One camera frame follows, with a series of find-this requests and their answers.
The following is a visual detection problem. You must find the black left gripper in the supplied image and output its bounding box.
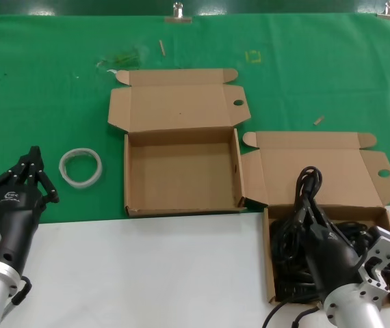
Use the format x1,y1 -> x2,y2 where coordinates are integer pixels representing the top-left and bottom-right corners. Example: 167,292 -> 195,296
0,146 -> 60,275

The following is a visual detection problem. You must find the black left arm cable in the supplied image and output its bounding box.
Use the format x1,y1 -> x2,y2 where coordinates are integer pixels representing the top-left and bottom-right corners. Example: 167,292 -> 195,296
1,275 -> 33,319

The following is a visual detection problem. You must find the clear plastic wrapper scrap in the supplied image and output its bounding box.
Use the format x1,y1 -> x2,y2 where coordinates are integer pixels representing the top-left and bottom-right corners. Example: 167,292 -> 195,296
95,47 -> 148,68

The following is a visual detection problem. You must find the open brown cardboard box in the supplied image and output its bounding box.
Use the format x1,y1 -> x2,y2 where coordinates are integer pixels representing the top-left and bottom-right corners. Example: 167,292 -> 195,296
241,131 -> 390,305
107,68 -> 252,218

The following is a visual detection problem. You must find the green table cloth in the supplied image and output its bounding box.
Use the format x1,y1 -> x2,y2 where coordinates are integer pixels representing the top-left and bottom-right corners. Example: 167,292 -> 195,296
0,12 -> 390,226

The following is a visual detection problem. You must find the black power cord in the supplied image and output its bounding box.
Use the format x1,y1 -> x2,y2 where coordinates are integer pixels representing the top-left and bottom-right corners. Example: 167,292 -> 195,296
282,166 -> 324,243

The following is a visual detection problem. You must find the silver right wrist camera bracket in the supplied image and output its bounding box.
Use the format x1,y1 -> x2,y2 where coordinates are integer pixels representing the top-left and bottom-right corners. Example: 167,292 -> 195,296
356,225 -> 390,304

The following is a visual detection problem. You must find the pile of black power cords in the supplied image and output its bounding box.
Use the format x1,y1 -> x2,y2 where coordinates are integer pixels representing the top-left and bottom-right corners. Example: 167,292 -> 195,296
270,218 -> 390,304

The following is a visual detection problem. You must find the clear adhesive tape roll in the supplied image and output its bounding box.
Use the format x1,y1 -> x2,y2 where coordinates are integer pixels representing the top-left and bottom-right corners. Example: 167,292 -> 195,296
59,148 -> 104,189

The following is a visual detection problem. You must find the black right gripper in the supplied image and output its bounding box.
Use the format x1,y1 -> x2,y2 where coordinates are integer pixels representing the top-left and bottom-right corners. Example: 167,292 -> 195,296
292,195 -> 371,305

